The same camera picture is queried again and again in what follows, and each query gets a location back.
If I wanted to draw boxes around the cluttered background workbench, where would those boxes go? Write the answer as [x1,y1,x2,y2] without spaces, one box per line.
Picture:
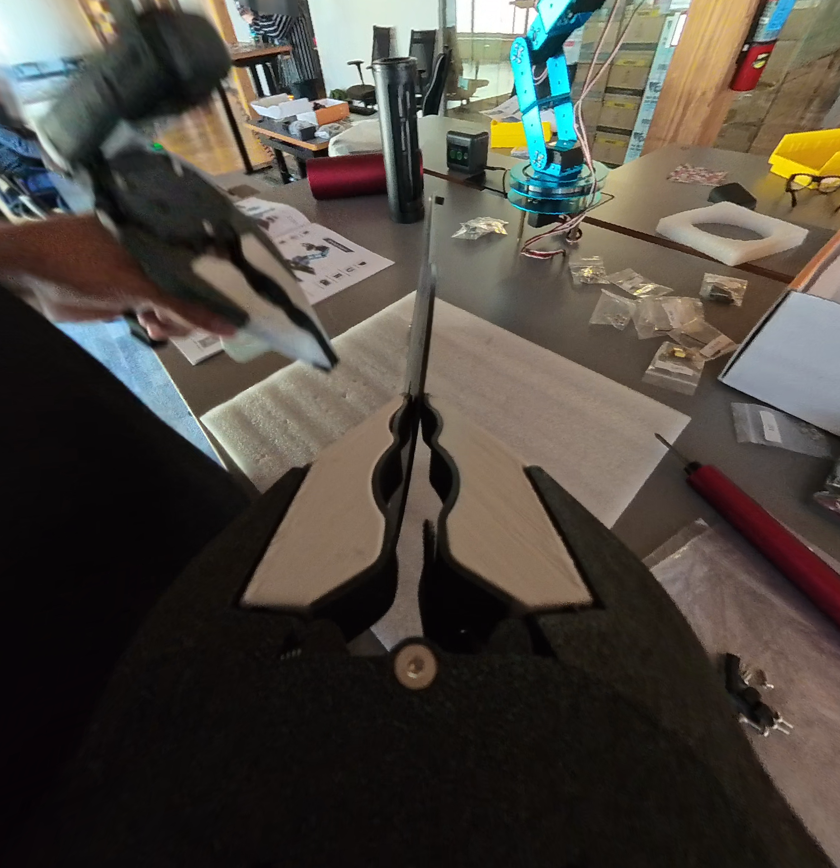
[230,44,382,185]

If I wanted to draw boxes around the black cylindrical tube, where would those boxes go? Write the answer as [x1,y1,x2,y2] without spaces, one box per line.
[371,57,426,225]

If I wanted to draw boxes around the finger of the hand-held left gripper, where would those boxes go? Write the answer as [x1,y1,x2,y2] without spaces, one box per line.
[191,256,327,372]
[232,219,340,372]

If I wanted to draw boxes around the white foam sheet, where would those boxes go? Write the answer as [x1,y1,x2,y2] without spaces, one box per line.
[202,292,692,655]

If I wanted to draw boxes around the large clear plastic bag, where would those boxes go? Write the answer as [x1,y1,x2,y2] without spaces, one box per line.
[642,519,840,868]

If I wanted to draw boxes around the pink electric screwdriver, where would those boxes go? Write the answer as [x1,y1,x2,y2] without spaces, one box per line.
[654,433,840,642]

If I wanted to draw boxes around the patterned paper sheet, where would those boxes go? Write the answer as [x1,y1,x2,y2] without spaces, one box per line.
[666,163,730,188]

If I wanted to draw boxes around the small black device green lights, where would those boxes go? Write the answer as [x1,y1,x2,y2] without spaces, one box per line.
[446,129,491,179]

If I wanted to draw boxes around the maroon metal cylinder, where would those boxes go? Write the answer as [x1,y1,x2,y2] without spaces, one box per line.
[306,152,388,202]

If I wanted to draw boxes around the white foam packing insert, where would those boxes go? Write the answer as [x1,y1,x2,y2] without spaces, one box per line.
[656,202,809,267]

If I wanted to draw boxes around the scattered small hardware bags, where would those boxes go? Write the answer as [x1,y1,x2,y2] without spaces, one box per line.
[450,217,835,462]

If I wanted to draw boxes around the black framed eyeglasses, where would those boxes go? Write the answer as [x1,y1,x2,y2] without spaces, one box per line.
[785,173,840,208]

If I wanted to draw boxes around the dark grey desk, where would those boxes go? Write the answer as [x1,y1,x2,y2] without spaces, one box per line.
[149,112,840,868]

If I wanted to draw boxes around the orange cardboard box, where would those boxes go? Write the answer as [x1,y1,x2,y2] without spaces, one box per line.
[718,217,840,442]

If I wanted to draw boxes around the red white black cable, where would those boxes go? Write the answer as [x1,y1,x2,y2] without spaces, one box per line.
[520,216,585,260]

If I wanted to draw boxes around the black metal plate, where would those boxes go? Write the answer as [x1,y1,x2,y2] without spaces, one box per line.
[393,197,441,632]

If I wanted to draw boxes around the black office chair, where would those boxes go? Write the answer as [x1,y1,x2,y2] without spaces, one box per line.
[410,30,456,118]
[345,26,402,115]

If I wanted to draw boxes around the wooden pillar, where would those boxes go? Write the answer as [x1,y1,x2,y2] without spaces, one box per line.
[640,0,761,158]

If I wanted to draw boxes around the printed instruction manual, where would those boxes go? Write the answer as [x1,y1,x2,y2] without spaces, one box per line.
[169,200,397,367]

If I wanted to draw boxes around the person's left hand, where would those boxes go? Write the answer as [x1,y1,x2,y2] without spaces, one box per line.
[27,216,239,341]

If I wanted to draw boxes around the red fire extinguisher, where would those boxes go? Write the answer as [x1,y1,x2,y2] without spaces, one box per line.
[728,0,782,93]

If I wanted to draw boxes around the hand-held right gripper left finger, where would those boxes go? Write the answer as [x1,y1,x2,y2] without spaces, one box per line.
[241,395,415,617]

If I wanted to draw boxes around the stack of cardboard boxes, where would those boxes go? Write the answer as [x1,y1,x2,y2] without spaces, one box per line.
[569,0,666,165]

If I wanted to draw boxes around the open white orange box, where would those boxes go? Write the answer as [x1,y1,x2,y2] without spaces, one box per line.
[250,95,350,127]

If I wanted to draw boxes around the dark foil parts bag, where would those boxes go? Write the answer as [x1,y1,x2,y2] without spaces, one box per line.
[813,448,840,527]

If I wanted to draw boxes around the person's left forearm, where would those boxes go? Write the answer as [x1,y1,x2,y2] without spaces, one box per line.
[0,218,48,289]

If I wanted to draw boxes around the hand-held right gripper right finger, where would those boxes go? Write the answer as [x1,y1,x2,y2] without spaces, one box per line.
[420,395,595,617]

